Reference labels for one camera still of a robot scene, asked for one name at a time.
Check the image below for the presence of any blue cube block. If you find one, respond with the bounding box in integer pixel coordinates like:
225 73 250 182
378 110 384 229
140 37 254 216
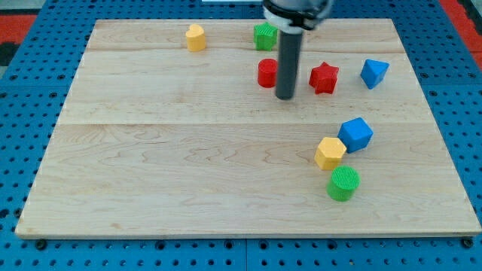
337 117 374 154

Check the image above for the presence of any light wooden board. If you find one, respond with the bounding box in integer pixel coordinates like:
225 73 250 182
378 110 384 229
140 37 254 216
15 19 481 239

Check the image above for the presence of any red cylinder block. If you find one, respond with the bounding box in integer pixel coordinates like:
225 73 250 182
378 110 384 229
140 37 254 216
258 58 278 88

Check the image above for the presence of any yellow hexagon block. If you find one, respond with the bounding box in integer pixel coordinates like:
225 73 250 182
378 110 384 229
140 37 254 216
314 137 346 170

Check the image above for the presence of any red star block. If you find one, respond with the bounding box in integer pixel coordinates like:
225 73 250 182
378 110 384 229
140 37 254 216
309 62 339 95

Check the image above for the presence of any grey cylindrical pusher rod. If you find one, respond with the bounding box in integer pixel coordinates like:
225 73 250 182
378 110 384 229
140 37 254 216
275 32 303 100

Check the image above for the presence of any green star block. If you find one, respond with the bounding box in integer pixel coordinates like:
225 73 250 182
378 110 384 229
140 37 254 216
253 22 278 51

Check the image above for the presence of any yellow heart block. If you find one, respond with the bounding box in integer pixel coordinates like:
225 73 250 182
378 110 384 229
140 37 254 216
185 24 206 52

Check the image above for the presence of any green cylinder block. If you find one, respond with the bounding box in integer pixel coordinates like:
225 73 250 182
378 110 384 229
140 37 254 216
326 166 361 202

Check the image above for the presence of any blue triangular prism block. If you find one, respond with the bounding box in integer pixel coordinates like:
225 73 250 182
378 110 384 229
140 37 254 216
361 59 389 90

